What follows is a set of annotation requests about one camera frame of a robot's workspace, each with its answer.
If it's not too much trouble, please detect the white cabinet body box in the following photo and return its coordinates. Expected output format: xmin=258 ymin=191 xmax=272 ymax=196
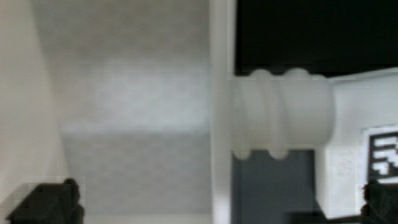
xmin=0 ymin=0 xmax=232 ymax=224

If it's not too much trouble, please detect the white cabinet door panel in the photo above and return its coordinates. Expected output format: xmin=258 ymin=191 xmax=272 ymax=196
xmin=232 ymin=68 xmax=398 ymax=219

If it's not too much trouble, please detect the gripper right finger with black tip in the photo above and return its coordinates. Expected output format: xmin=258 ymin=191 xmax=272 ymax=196
xmin=361 ymin=181 xmax=398 ymax=224

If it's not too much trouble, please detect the gripper left finger with black tip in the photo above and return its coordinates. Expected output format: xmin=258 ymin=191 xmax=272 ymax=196
xmin=6 ymin=178 xmax=86 ymax=224

